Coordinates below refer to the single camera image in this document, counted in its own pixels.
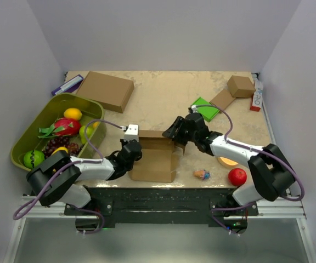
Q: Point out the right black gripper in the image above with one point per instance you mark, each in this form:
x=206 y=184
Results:
x=175 y=127

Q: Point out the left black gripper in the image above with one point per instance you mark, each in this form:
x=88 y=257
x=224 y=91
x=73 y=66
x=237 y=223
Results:
x=123 y=142

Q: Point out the brown cardboard box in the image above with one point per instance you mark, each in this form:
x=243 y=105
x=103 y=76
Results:
x=160 y=158

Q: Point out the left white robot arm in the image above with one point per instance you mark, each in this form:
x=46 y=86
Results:
x=54 y=179

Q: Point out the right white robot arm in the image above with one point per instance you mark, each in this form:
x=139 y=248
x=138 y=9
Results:
x=271 y=174

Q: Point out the green flat box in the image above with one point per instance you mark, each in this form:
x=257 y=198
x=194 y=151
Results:
x=208 y=113

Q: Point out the flat small cardboard box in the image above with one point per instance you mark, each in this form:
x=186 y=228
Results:
x=223 y=99

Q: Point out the large flat cardboard box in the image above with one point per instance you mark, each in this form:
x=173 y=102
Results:
x=113 y=93

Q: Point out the small cardboard cube box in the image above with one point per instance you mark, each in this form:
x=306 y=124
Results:
x=240 y=87

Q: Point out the purple white box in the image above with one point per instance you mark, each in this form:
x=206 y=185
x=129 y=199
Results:
x=69 y=87

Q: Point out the red white box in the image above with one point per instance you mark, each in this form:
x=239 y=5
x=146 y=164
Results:
x=256 y=101

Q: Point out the small orange fruit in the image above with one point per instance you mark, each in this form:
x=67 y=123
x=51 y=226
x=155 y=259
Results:
x=95 y=124

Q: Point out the small colourful toy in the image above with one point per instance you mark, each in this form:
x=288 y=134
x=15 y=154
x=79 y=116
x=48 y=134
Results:
x=202 y=174

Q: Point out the green pear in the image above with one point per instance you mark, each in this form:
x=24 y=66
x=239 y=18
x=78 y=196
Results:
x=85 y=131

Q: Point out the olive green plastic bin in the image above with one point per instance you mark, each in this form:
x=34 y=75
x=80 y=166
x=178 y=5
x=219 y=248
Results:
x=53 y=110

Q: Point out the dark purple grapes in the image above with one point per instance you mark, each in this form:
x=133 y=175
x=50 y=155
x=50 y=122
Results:
x=73 y=148

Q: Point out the yellow mango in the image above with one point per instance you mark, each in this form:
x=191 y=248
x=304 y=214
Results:
x=59 y=149

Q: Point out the red dragon fruit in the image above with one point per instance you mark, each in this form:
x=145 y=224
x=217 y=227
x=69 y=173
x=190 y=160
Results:
x=61 y=127

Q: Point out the yellow lemon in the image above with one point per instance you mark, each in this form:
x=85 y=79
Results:
x=73 y=113

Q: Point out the red apple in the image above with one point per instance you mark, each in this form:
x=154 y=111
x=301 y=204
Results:
x=237 y=177

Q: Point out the green round fruit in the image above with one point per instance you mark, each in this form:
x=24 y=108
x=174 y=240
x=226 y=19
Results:
x=33 y=158

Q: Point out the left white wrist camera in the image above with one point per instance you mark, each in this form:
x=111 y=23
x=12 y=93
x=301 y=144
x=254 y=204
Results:
x=131 y=133

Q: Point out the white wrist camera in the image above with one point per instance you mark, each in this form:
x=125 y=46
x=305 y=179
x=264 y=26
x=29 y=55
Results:
x=131 y=133
x=193 y=109

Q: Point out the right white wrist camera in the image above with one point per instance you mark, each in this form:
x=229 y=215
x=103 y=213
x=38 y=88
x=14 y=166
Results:
x=193 y=109

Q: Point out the black base frame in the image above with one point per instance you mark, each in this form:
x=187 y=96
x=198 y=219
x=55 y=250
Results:
x=202 y=206

